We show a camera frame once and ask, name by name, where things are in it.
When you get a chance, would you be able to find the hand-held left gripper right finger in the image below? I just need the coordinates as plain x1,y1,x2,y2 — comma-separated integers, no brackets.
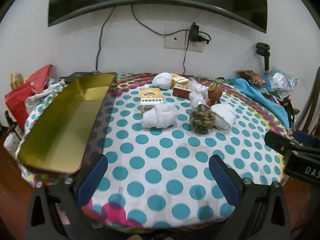
209,154,293,240

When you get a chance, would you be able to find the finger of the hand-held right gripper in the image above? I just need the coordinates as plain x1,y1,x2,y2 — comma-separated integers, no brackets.
292,130,320,150
264,131,320,155

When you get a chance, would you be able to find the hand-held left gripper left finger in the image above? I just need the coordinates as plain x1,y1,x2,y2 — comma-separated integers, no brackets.
26,154,109,240

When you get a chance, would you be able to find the white sock bundle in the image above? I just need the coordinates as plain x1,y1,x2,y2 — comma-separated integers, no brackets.
211,104,237,133

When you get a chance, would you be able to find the gold rectangular tin box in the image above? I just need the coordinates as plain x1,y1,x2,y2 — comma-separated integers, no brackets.
17,72,117,175

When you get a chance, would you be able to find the long white sock roll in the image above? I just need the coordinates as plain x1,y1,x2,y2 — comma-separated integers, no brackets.
141,104,178,128

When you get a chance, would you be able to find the clear plastic bag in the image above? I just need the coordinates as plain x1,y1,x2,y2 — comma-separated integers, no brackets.
189,80,208,111

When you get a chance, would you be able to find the blue cloth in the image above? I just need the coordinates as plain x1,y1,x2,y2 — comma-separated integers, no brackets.
230,78,292,128

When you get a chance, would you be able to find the clear bag of packets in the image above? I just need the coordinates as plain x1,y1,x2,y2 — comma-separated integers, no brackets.
262,67,299,98

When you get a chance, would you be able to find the polka dot tablecloth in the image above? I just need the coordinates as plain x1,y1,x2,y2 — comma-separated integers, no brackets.
21,72,295,230

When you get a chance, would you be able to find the woven green yarn ball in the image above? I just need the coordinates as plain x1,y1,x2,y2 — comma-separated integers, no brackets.
189,104,216,134

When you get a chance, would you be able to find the brown patterned snack packet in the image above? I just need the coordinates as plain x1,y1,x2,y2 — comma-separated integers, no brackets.
237,70,267,86

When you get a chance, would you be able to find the brown toy figure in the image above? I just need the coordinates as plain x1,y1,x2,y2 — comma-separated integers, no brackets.
206,84,223,105

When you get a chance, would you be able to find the white lidded jar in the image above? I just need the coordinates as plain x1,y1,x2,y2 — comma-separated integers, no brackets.
4,134,22,156

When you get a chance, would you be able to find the brown cardboard box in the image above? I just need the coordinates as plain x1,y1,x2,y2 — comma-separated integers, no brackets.
173,84,194,100

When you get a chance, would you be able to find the yellow box with hat picture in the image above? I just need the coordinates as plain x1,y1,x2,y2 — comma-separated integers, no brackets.
139,88,164,117

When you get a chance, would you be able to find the white crumpled plastic bag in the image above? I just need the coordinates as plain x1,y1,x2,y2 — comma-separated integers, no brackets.
25,79,66,107

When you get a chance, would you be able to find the dark flat object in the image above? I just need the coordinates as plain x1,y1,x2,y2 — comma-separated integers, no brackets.
64,71,100,83

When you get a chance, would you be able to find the red plastic bag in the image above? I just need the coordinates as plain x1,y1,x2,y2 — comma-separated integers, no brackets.
5,65,53,130

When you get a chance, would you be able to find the yellow and white small box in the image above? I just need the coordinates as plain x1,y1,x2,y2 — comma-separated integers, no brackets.
170,73,192,88

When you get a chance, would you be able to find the round white sock roll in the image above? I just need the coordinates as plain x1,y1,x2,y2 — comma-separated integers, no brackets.
153,72,172,89

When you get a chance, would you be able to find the bundle of wooden sticks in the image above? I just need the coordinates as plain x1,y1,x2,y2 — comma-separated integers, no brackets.
10,72,25,90

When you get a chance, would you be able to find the black power adapter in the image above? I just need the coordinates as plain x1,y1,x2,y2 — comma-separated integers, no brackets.
190,22,200,43

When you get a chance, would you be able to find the dark wooden chair frame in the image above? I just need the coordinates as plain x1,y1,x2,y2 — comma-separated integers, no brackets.
295,66,320,133

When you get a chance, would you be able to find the black clamp mount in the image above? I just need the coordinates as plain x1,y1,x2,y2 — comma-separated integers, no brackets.
255,42,272,70

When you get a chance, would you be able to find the white wall power socket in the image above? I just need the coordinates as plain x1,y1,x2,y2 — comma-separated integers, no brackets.
186,31,206,53

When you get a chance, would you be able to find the black adapter cable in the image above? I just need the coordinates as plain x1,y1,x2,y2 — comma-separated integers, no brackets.
183,42,188,75

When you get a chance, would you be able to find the white coaxial wall plate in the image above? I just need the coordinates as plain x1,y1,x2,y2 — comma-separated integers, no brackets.
164,33,187,50

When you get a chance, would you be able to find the black television cable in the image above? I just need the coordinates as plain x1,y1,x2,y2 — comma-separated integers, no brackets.
95,5,116,73

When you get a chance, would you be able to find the black looping cable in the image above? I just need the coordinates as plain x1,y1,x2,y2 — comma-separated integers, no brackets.
131,4,192,36

